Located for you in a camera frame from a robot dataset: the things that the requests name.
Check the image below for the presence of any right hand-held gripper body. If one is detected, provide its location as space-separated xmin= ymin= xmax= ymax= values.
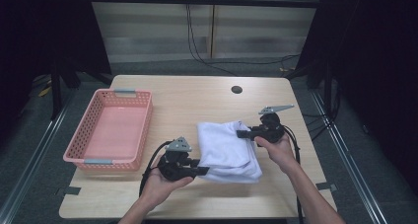
xmin=257 ymin=104 xmax=296 ymax=144

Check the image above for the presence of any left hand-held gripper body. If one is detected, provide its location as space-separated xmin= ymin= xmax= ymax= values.
xmin=157 ymin=136 xmax=200 ymax=182

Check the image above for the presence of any white cloth with blue print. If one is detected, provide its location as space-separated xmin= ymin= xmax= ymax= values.
xmin=196 ymin=119 xmax=263 ymax=185

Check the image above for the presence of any pink perforated plastic basket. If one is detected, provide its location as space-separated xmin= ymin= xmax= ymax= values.
xmin=62 ymin=88 xmax=154 ymax=172

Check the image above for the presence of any person's left hand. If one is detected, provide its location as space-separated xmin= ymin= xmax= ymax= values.
xmin=139 ymin=154 xmax=195 ymax=209

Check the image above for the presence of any person's right hand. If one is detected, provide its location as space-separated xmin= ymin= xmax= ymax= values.
xmin=253 ymin=134 xmax=299 ymax=176

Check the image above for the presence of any black tape piece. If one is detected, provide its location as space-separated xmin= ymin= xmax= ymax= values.
xmin=315 ymin=182 xmax=338 ymax=192
xmin=63 ymin=186 xmax=82 ymax=196

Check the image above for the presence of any black curtain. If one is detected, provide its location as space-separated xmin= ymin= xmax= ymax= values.
xmin=0 ymin=0 xmax=113 ymax=119
xmin=284 ymin=0 xmax=418 ymax=195

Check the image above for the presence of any black horizontal bar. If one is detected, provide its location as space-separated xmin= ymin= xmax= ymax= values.
xmin=88 ymin=0 xmax=325 ymax=9

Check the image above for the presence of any black metal stand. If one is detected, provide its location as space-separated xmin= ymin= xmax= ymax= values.
xmin=49 ymin=60 xmax=82 ymax=120

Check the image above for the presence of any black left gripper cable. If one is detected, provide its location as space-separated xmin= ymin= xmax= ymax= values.
xmin=138 ymin=139 xmax=174 ymax=197

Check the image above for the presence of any black cable along floor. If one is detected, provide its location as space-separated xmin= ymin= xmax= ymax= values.
xmin=205 ymin=53 xmax=301 ymax=66

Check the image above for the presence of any metal floor rail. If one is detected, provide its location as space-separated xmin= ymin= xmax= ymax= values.
xmin=311 ymin=91 xmax=389 ymax=224
xmin=0 ymin=95 xmax=77 ymax=224

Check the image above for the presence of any black hanging wall cable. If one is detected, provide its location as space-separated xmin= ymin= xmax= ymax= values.
xmin=185 ymin=3 xmax=240 ymax=77

